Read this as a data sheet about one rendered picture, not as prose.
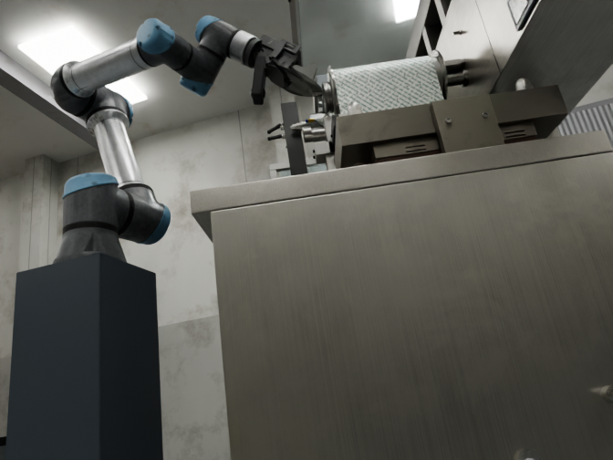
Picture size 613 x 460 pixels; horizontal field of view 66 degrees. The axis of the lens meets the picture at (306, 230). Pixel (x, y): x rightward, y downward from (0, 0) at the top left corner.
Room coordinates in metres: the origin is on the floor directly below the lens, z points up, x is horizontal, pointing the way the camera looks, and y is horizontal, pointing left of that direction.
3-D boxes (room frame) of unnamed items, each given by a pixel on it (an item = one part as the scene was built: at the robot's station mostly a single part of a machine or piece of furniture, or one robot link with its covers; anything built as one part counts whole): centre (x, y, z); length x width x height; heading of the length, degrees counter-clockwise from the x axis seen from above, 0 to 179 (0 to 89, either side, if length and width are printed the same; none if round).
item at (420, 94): (0.93, -0.23, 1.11); 0.23 x 0.01 x 0.18; 91
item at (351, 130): (0.81, -0.28, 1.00); 0.40 x 0.16 x 0.06; 91
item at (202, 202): (1.93, -0.14, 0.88); 2.52 x 0.66 x 0.04; 1
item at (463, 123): (0.72, -0.30, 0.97); 0.10 x 0.03 x 0.11; 91
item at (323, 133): (1.02, -0.08, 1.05); 0.06 x 0.05 x 0.31; 91
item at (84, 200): (1.00, 0.48, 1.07); 0.13 x 0.12 x 0.14; 153
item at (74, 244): (0.99, 0.48, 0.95); 0.15 x 0.15 x 0.10
